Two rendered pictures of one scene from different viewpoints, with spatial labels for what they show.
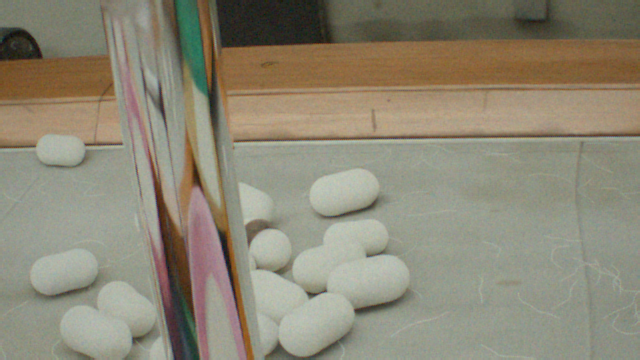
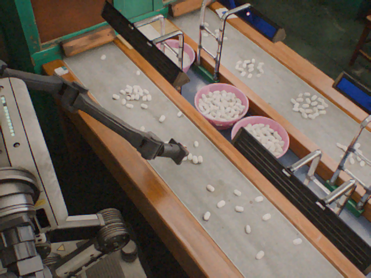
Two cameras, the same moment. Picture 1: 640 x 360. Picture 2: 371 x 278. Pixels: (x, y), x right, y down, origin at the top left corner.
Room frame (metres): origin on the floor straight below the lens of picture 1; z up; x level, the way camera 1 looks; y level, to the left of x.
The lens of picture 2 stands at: (1.40, 1.24, 2.21)
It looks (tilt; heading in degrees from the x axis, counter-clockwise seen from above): 49 degrees down; 219
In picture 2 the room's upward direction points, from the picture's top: 5 degrees clockwise
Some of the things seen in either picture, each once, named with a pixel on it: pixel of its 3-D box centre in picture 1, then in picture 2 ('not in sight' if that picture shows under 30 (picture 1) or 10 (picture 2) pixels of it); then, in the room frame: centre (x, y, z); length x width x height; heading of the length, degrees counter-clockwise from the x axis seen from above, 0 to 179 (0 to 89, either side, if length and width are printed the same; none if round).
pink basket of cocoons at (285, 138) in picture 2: not in sight; (258, 143); (0.19, 0.66, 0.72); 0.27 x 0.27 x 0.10
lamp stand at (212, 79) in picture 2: not in sight; (221, 39); (-0.11, 0.16, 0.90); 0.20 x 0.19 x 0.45; 80
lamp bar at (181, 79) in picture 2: not in sight; (141, 40); (0.36, 0.07, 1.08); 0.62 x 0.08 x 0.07; 80
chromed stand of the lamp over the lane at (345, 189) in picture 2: not in sight; (305, 209); (0.46, 1.04, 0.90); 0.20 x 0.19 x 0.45; 80
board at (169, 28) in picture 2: not in sight; (148, 33); (0.02, -0.26, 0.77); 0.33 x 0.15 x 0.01; 170
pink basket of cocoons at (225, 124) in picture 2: not in sight; (220, 108); (0.14, 0.39, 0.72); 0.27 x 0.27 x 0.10
